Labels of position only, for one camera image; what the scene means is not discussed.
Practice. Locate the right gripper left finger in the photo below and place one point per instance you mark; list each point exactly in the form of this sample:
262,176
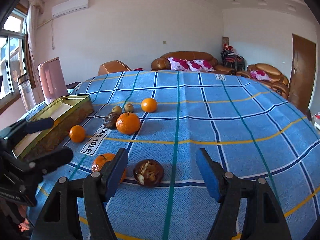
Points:
98,188

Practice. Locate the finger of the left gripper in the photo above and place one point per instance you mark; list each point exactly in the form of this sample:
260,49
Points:
21,128
50,159

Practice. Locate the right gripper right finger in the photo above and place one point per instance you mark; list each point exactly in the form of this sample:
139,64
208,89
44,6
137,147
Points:
224,192

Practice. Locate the wrinkled orange tangerine with stem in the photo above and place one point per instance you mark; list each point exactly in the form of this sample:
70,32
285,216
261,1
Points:
101,163

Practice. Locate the rotten brown mangosteen front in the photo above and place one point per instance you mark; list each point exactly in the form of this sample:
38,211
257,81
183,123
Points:
148,173

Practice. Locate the small smooth orange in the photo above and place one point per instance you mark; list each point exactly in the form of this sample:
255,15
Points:
77,134

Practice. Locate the dark rotten fruit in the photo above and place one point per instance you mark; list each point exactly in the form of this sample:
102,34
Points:
110,120

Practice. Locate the large orange tangerine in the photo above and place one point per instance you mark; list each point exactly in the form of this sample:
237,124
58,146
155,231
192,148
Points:
128,123

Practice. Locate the clear glass water bottle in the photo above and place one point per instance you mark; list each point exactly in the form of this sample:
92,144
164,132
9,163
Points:
26,92

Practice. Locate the gold metal tin box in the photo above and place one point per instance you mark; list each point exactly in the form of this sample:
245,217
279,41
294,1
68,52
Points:
66,111

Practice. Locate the pink electric kettle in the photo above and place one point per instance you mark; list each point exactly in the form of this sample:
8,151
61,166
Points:
52,80

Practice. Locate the dark stool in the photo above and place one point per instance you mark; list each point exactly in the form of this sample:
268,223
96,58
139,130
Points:
72,85

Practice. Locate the blue plaid tablecloth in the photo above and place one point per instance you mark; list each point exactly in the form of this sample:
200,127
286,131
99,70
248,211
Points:
250,130

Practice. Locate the pink floral armchair cushion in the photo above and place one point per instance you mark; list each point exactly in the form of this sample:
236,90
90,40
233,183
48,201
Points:
260,75

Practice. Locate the brown leather armchair left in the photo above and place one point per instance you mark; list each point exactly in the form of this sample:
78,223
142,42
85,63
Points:
113,67

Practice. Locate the brown leather armchair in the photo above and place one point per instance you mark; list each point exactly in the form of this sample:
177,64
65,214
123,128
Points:
113,67
279,82

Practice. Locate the brown leather armchair right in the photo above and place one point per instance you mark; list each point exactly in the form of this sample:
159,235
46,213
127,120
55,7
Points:
279,82

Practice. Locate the brown wooden door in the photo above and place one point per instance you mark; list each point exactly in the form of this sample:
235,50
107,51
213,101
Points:
303,72

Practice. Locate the pink floral cushion right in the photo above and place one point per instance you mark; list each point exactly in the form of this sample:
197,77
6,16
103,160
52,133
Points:
200,66

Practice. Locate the pink curtain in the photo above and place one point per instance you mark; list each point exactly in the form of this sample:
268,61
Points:
35,8

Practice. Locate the dark rack with clutter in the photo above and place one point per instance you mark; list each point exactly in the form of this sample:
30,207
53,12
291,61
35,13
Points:
230,58

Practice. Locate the pink floral cushion left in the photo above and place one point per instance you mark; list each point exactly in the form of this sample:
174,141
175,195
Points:
177,64

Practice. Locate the brown leather sofa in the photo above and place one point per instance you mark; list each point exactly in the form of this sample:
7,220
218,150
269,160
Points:
162,62

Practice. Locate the window with frame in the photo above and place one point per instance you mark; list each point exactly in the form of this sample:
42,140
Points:
13,65

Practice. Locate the white wall air conditioner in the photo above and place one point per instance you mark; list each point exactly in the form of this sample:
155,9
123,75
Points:
68,7

